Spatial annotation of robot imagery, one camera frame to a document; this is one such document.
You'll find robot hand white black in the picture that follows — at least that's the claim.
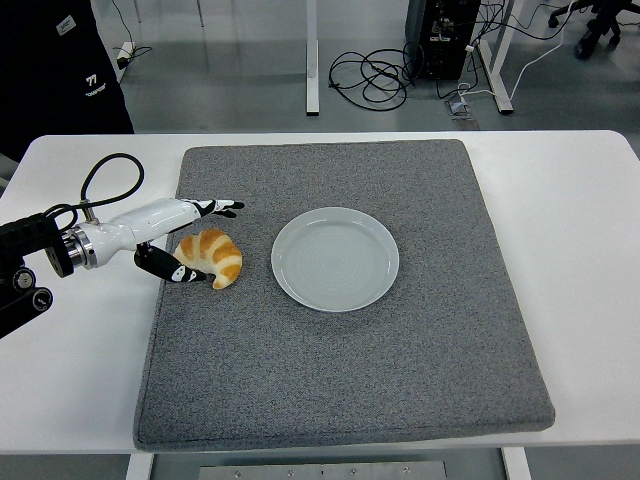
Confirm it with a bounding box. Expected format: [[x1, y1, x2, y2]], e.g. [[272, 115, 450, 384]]
[[92, 198, 246, 284]]

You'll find croissant bread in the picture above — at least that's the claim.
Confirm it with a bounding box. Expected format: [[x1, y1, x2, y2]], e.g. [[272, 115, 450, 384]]
[[173, 228, 244, 291]]

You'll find pale grey round plate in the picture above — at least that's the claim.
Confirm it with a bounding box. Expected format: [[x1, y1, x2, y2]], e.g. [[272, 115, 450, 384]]
[[270, 206, 401, 313]]

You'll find white power strip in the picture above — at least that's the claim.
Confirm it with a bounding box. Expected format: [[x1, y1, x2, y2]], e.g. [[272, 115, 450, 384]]
[[114, 41, 137, 70]]

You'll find person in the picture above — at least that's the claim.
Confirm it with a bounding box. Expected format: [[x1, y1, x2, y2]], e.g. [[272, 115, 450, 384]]
[[0, 0, 136, 164]]

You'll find white desk leg with foot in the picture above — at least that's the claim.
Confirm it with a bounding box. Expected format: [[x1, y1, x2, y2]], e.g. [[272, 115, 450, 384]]
[[303, 0, 320, 118], [477, 0, 515, 116]]

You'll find grey fabric mat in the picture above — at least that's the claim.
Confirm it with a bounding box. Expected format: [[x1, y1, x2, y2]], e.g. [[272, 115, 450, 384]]
[[132, 138, 557, 450]]

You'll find white table leg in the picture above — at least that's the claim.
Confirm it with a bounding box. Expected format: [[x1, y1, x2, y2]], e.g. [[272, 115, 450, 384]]
[[124, 452, 154, 480], [502, 446, 532, 480]]

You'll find metal floor socket box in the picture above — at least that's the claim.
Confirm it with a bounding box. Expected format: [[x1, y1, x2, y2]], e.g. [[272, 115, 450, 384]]
[[443, 96, 480, 132]]

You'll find black computer tower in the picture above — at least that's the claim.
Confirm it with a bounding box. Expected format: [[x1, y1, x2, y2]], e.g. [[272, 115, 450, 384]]
[[403, 0, 482, 82]]

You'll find black office chair base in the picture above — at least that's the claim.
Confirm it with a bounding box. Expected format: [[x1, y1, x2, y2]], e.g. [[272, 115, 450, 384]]
[[547, 0, 640, 60]]

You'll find thin black power cable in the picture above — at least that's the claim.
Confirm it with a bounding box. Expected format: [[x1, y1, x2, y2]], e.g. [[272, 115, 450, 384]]
[[109, 0, 152, 60]]

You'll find black coiled floor cable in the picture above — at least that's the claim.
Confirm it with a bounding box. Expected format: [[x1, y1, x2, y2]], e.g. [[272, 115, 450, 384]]
[[328, 42, 419, 111]]

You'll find white floor cable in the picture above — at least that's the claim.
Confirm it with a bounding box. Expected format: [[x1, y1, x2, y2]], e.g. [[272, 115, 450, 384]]
[[457, 0, 576, 99]]

